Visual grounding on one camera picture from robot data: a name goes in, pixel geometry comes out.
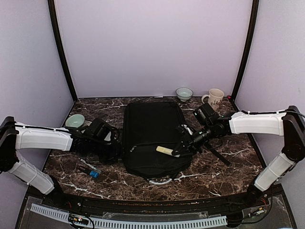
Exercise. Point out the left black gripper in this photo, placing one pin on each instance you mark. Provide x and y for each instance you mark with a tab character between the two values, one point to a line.
115	154

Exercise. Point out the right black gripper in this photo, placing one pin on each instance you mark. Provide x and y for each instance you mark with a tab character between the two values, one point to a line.
188	141

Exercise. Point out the cream eraser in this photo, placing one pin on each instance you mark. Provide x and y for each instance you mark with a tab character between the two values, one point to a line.
166	151

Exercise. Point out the black blue marker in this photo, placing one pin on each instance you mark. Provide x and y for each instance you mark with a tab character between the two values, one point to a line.
89	172

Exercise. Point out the black student backpack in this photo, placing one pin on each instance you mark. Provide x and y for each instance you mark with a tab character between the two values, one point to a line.
148	125

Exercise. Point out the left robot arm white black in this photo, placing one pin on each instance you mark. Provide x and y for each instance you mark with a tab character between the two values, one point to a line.
15	136

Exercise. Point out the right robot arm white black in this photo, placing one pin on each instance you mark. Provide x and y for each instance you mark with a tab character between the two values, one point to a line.
281	133

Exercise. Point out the clear thin pen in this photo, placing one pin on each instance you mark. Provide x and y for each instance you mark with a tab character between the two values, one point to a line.
91	166

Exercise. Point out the celadon green bowl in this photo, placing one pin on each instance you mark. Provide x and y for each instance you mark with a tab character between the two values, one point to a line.
76	121

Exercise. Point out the small white blue bowl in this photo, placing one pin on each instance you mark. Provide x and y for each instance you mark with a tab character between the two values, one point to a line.
184	94

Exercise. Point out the cream mug with print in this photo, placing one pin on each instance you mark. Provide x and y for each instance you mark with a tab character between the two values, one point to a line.
213	98

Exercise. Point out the small circuit board left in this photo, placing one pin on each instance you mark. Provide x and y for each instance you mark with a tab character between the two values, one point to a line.
78	220

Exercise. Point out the small circuit board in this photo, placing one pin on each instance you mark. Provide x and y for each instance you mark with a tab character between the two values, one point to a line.
78	220
256	212

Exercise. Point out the small circuit board right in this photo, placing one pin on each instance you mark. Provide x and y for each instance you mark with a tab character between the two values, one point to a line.
256	212

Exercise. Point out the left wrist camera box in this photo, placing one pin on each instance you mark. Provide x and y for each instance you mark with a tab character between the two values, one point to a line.
99	129

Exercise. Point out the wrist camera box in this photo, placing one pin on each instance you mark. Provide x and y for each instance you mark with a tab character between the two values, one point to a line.
206	115
99	129

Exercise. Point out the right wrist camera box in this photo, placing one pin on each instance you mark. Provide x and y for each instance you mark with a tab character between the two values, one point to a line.
206	115

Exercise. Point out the black front rail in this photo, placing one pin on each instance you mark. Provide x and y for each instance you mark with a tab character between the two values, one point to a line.
231	204

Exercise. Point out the white slotted cable duct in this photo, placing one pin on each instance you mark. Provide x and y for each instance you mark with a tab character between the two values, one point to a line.
125	221

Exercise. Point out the right black frame post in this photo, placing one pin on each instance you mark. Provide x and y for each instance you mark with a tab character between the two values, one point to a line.
247	47

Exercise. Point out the black frame post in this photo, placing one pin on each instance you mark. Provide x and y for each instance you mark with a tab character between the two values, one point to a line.
60	49
247	47

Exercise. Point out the left black frame post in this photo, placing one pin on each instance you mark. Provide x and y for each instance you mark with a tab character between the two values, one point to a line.
60	49

